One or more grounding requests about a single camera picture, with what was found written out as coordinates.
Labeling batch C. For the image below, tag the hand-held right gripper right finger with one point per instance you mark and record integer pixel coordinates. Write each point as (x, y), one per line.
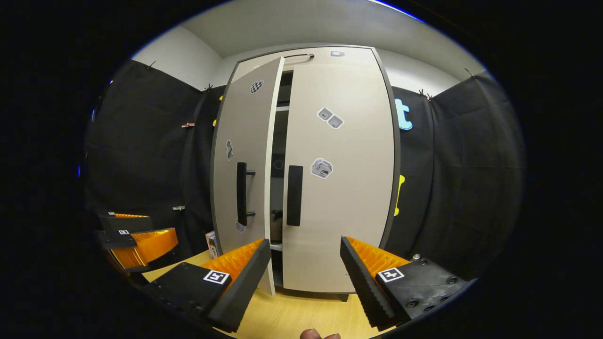
(365, 287)

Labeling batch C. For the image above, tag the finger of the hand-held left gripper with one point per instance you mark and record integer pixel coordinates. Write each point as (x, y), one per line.
(127, 223)
(115, 239)

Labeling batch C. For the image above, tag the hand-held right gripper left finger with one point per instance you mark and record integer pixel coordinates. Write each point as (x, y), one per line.
(245, 287)

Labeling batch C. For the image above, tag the white shoe cabinet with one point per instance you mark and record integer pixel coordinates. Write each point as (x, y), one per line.
(353, 212)

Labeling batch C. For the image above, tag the white cabinet door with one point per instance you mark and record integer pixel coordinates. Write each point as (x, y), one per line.
(353, 212)
(245, 127)

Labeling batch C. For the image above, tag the white cabinet drawer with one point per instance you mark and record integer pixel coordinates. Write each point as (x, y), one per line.
(358, 54)

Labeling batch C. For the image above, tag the small white box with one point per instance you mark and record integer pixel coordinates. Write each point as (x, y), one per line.
(212, 244)

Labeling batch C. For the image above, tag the black backdrop cloth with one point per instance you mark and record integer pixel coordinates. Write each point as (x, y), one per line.
(141, 165)
(466, 179)

